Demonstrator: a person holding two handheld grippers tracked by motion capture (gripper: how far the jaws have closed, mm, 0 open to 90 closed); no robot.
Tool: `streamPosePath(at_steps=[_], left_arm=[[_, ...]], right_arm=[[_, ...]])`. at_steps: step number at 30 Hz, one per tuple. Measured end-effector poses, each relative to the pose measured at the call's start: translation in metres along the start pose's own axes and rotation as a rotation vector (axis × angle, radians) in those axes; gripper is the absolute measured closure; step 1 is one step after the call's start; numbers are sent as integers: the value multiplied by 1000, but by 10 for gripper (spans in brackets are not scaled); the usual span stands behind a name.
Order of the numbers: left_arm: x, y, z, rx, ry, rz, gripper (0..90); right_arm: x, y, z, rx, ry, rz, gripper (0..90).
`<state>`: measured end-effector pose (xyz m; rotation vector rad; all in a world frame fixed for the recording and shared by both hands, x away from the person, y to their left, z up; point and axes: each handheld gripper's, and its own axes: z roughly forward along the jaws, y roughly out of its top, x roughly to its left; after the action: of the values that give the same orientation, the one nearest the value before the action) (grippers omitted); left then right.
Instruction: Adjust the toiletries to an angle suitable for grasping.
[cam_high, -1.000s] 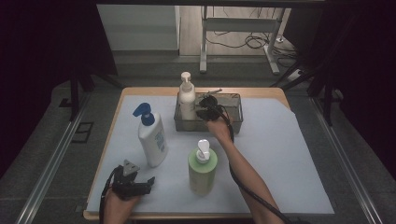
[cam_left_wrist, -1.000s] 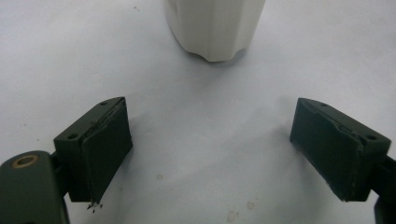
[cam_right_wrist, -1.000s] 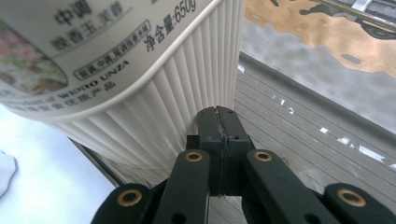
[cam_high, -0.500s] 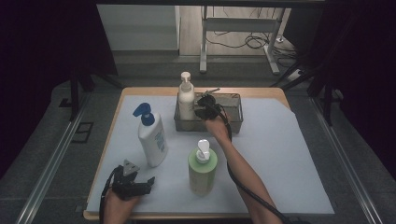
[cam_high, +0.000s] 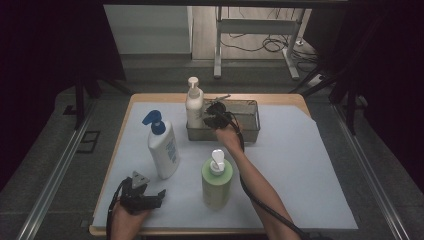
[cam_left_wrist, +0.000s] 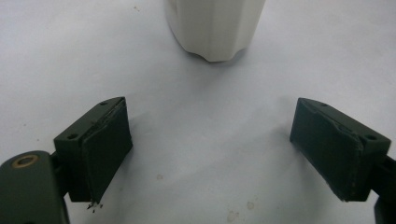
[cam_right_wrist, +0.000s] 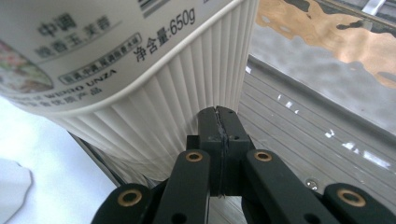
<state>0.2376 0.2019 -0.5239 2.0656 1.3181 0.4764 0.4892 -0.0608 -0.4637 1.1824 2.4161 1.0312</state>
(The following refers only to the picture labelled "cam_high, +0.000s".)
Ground white cabinet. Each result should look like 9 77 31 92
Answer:
103 4 194 55

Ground cream pump bottle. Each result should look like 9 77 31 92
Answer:
185 76 205 129

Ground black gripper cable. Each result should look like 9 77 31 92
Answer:
106 177 133 240
228 111 313 240

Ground grey metal mesh basket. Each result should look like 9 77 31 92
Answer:
185 97 261 144

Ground black stand legs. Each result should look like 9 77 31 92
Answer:
74 71 133 131
289 64 359 136

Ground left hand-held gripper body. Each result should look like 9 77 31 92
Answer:
119 170 153 215

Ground green bottle with white pump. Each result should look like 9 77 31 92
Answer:
201 149 234 211

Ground black floor cables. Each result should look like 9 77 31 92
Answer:
219 8 319 73

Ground dark curtain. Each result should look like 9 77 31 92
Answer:
303 0 424 194
0 0 127 189

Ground aluminium floor rail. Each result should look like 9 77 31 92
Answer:
332 103 403 240
16 99 98 240

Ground white metal desk frame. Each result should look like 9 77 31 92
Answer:
213 6 301 81

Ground person's right hand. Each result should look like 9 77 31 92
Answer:
215 124 244 155

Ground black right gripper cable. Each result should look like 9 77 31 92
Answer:
228 111 313 240

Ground person's left hand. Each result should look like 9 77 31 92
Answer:
110 201 149 240

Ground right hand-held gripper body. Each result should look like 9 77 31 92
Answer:
208 94 234 130

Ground white table sheet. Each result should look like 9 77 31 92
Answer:
92 101 359 231

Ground white bottle with blue pump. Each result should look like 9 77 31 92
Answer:
142 109 181 180

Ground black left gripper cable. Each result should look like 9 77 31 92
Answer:
106 177 133 240

